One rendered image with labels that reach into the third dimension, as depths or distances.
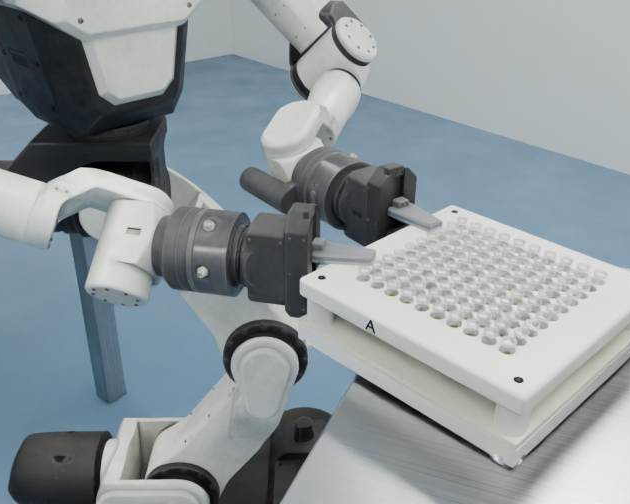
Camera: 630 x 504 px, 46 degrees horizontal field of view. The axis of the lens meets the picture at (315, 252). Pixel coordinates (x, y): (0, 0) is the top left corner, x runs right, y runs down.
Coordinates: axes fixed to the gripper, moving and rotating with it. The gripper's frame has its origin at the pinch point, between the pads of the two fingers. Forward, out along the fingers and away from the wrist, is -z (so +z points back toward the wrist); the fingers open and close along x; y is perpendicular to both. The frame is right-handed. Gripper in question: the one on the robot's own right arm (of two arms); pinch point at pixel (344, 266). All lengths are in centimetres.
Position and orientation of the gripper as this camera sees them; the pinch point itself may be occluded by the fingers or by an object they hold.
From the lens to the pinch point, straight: 74.1
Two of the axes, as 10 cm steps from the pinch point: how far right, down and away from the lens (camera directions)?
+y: -2.3, 4.5, -8.6
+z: -9.7, -1.1, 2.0
